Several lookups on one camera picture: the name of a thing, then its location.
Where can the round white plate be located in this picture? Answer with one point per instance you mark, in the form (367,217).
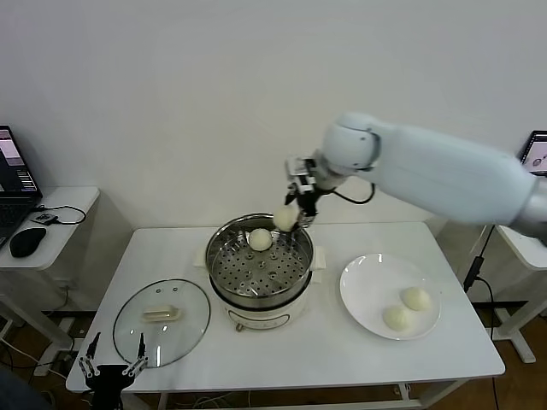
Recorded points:
(363,277)

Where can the white side desk with strip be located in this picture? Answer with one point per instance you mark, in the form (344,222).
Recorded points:
(521,256)

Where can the white electric cooker base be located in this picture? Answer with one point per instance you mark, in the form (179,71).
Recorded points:
(265,316)

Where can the black computer mouse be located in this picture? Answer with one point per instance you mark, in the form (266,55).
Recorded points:
(27,242)

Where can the small black usb hub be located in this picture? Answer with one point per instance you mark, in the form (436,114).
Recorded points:
(44,218)

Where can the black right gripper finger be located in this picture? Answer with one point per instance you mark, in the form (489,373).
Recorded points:
(291,199)
(307,218)

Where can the white wall socket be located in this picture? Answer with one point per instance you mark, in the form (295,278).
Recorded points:
(65,285)

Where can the grey laptop with camera views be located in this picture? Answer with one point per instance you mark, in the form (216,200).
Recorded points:
(536,156)

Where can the round glass pot lid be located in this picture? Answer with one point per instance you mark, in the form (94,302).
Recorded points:
(162,314)

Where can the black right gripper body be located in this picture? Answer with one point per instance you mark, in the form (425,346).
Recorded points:
(307,200)

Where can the black laptop with dark screen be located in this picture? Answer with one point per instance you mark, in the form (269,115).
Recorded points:
(17,179)

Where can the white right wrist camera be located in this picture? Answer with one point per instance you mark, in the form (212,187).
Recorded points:
(299,171)

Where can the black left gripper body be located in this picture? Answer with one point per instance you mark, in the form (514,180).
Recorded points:
(109,380)

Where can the person's dark clothed leg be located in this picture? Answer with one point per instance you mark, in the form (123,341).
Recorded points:
(21,393)

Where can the white side desk with mouse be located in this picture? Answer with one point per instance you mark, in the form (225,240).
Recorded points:
(72,200)

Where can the perforated steel steamer basket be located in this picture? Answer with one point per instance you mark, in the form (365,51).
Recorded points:
(286,273)

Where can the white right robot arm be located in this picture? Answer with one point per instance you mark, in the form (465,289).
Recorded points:
(427,171)

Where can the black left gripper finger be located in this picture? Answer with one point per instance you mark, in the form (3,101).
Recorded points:
(92,352)
(142,348)

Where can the white steamed baozi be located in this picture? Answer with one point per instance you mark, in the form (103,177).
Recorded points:
(285,218)
(260,239)
(415,299)
(396,318)

